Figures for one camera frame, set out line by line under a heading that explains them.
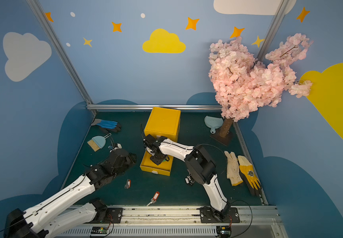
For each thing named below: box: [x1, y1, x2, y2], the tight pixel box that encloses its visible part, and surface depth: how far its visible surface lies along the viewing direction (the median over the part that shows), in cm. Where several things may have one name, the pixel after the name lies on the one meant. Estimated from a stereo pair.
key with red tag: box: [146, 191, 161, 207], surface depth 82 cm
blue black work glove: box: [91, 118, 122, 134], surface depth 113 cm
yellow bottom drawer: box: [139, 149, 174, 177], surface depth 86 cm
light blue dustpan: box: [204, 115, 224, 134], surface depth 119 cm
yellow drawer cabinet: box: [143, 107, 182, 143], surface depth 88 cm
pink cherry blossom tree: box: [208, 33, 314, 146], surface depth 67 cm
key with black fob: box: [184, 174, 196, 186], surface depth 88 cm
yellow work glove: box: [237, 155, 263, 196], surface depth 87 cm
